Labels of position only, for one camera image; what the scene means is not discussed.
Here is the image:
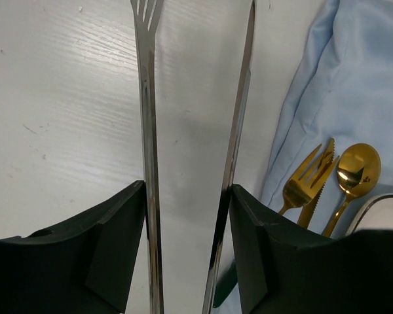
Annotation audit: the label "white rectangular plate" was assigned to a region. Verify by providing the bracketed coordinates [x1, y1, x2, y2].
[345, 194, 393, 236]

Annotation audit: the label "gold fork green handle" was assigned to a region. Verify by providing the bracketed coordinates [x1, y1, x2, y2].
[278, 144, 339, 215]

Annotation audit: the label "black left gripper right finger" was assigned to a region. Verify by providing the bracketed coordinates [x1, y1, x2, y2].
[230, 184, 393, 313]

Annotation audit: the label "light blue cloth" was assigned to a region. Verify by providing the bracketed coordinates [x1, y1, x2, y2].
[215, 1, 393, 313]

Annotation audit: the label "gold knife green handle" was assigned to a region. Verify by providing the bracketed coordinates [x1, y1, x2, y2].
[296, 137, 337, 228]

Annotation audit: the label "gold spoon green handle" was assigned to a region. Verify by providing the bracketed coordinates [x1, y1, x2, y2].
[322, 143, 381, 237]

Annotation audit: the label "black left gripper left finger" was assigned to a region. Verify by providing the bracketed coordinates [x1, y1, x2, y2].
[0, 181, 145, 313]

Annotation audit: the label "metal serving tongs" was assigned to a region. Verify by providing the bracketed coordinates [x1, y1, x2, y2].
[131, 1, 256, 313]

